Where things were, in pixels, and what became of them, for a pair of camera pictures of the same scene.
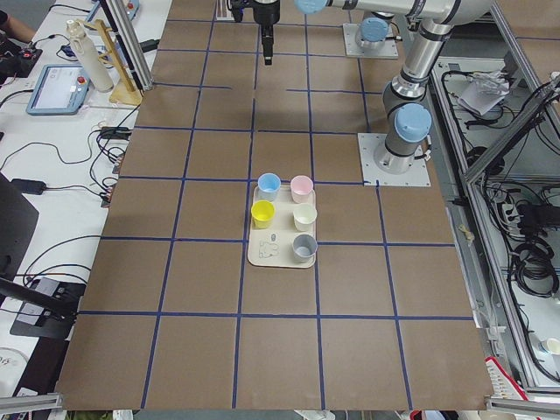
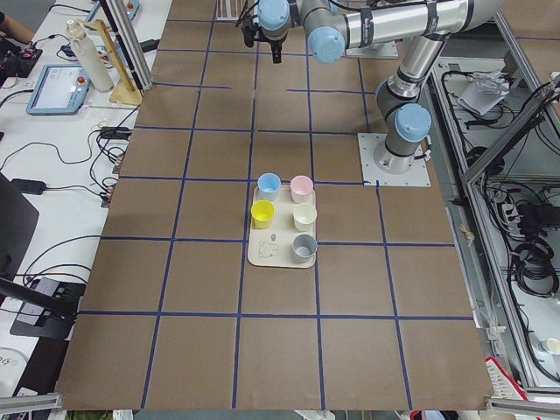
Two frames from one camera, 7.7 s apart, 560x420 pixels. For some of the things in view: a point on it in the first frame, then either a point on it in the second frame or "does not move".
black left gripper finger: x=268 y=42 -> x=276 y=57
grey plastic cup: x=304 y=248 does not move
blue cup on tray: x=269 y=185 does not move
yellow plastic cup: x=262 y=213 does not move
